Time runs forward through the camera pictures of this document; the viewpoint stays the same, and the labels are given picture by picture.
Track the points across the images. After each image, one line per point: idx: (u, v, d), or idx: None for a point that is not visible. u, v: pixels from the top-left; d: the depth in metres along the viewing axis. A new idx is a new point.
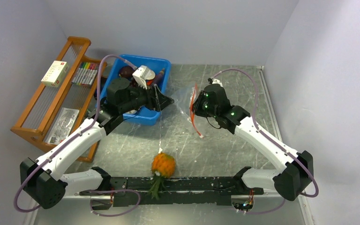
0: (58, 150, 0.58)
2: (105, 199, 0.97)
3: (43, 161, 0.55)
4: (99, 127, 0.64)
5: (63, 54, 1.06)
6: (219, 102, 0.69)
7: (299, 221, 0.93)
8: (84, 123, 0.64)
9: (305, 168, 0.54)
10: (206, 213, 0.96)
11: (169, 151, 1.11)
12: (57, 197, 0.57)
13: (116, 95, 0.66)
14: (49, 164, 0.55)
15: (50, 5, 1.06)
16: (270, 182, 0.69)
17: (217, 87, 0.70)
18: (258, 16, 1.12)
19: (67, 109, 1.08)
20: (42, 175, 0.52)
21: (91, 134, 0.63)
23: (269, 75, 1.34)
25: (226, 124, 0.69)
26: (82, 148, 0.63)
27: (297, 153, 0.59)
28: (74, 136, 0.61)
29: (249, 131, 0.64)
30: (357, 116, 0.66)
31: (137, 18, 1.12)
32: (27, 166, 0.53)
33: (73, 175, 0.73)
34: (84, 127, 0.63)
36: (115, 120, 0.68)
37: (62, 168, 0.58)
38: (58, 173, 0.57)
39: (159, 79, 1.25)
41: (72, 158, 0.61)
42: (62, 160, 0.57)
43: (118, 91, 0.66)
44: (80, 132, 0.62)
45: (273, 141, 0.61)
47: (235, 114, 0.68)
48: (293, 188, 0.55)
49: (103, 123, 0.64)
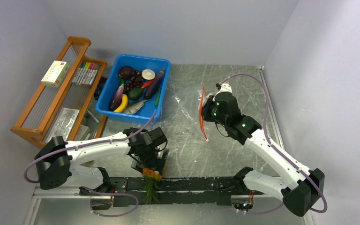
0: (87, 144, 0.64)
2: (105, 199, 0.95)
3: (71, 146, 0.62)
4: (127, 144, 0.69)
5: (63, 54, 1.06)
6: (229, 112, 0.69)
7: (299, 221, 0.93)
8: (117, 134, 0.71)
9: (317, 186, 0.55)
10: (206, 213, 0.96)
11: (169, 151, 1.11)
12: (56, 183, 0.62)
13: (158, 137, 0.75)
14: (74, 151, 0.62)
15: (50, 5, 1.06)
16: (276, 192, 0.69)
17: (228, 97, 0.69)
18: (258, 16, 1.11)
19: (67, 109, 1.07)
20: (61, 158, 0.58)
21: (118, 146, 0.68)
23: (269, 75, 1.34)
25: (236, 135, 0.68)
26: (104, 153, 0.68)
27: (309, 171, 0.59)
28: (105, 139, 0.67)
29: (260, 144, 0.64)
30: (357, 116, 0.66)
31: (137, 18, 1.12)
32: (56, 144, 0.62)
33: (82, 168, 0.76)
34: (117, 138, 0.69)
36: (139, 148, 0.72)
37: (79, 160, 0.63)
38: (74, 163, 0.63)
39: (159, 79, 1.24)
41: (92, 157, 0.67)
42: (84, 154, 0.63)
43: (161, 136, 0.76)
44: (111, 140, 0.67)
45: (284, 156, 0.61)
47: (246, 125, 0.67)
48: (303, 206, 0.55)
49: (132, 143, 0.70)
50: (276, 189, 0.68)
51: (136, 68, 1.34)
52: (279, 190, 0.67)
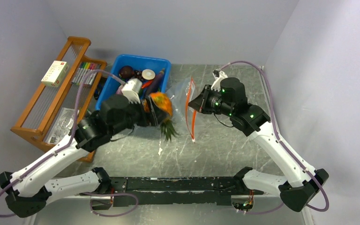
0: (30, 169, 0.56)
2: (105, 199, 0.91)
3: (13, 180, 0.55)
4: (75, 147, 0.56)
5: (63, 54, 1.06)
6: (236, 101, 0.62)
7: (299, 221, 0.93)
8: (63, 140, 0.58)
9: (321, 188, 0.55)
10: (206, 213, 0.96)
11: (169, 151, 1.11)
12: (37, 207, 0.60)
13: (108, 115, 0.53)
14: (19, 183, 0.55)
15: (50, 5, 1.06)
16: (273, 189, 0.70)
17: (236, 84, 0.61)
18: (258, 16, 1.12)
19: (67, 109, 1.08)
20: (10, 195, 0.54)
21: (66, 156, 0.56)
23: (269, 75, 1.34)
25: (242, 126, 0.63)
26: (59, 166, 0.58)
27: (315, 171, 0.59)
28: (48, 155, 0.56)
29: (268, 139, 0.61)
30: (357, 116, 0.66)
31: (137, 18, 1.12)
32: (2, 181, 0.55)
33: (66, 179, 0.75)
34: (61, 146, 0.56)
36: (99, 139, 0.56)
37: (35, 186, 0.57)
38: (31, 190, 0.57)
39: (159, 79, 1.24)
41: (49, 175, 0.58)
42: (32, 181, 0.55)
43: (111, 111, 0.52)
44: (54, 153, 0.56)
45: (291, 154, 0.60)
47: (254, 116, 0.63)
48: (303, 204, 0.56)
49: (81, 144, 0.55)
50: (274, 185, 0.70)
51: (136, 68, 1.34)
52: (277, 186, 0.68)
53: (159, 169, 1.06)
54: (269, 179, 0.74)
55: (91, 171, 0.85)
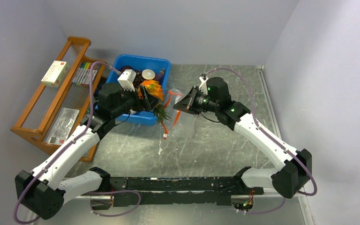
0: (53, 159, 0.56)
2: (105, 199, 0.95)
3: (38, 172, 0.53)
4: (92, 132, 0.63)
5: (63, 54, 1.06)
6: (220, 98, 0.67)
7: (299, 221, 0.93)
8: (77, 131, 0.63)
9: (304, 166, 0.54)
10: (206, 213, 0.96)
11: (169, 151, 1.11)
12: (57, 206, 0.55)
13: (108, 100, 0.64)
14: (45, 174, 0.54)
15: (50, 5, 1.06)
16: (268, 181, 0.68)
17: (220, 82, 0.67)
18: (259, 16, 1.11)
19: (67, 109, 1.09)
20: (39, 185, 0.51)
21: (85, 140, 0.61)
23: (269, 76, 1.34)
25: (225, 121, 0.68)
26: (78, 155, 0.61)
27: (296, 152, 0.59)
28: (67, 144, 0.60)
29: (249, 127, 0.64)
30: (357, 116, 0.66)
31: (137, 18, 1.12)
32: (24, 178, 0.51)
33: (70, 180, 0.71)
34: (78, 135, 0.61)
36: (108, 124, 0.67)
37: (60, 176, 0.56)
38: (55, 183, 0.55)
39: (159, 79, 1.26)
41: (69, 164, 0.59)
42: (58, 169, 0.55)
43: (110, 95, 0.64)
44: (73, 140, 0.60)
45: (272, 138, 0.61)
47: (235, 110, 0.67)
48: (290, 185, 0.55)
49: (96, 128, 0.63)
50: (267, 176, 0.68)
51: (136, 68, 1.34)
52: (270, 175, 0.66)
53: (159, 169, 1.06)
54: (264, 172, 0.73)
55: (89, 170, 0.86)
